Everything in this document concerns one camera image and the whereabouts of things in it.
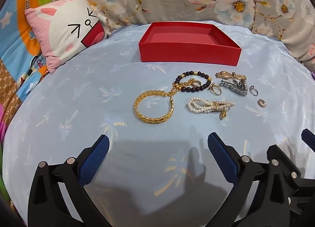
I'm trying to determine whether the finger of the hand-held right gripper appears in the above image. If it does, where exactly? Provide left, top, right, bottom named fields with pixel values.
left=301, top=129, right=315, bottom=149
left=267, top=145, right=303, bottom=188

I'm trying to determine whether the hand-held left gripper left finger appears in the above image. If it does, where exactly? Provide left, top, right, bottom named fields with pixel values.
left=28, top=135, right=111, bottom=227

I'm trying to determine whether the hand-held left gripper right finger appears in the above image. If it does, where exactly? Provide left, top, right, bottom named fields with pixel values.
left=208, top=132, right=296, bottom=227

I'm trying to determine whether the white pearl bracelet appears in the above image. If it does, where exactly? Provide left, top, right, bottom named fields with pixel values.
left=187, top=97, right=235, bottom=114

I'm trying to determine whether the wide gold bangle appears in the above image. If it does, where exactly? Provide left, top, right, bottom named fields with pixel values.
left=134, top=90, right=175, bottom=124

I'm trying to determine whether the gold chain bracelet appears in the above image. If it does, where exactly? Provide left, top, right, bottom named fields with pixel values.
left=168, top=79, right=195, bottom=97

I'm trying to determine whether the gold wristwatch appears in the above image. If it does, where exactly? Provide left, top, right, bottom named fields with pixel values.
left=216, top=71, right=247, bottom=80

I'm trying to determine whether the red cardboard box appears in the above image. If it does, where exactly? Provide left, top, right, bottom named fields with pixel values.
left=138, top=22, right=242, bottom=66

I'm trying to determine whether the silver wristwatch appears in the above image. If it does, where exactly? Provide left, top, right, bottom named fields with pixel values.
left=220, top=79, right=248, bottom=97

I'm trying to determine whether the cat face pillow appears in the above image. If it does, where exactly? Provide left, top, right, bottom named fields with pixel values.
left=24, top=0, right=109, bottom=73

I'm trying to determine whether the colourful cartoon blanket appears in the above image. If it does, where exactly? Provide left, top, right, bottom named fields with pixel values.
left=0, top=0, right=58, bottom=203

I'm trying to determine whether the dark bead bracelet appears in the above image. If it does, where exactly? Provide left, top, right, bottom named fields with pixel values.
left=175, top=70, right=212, bottom=94

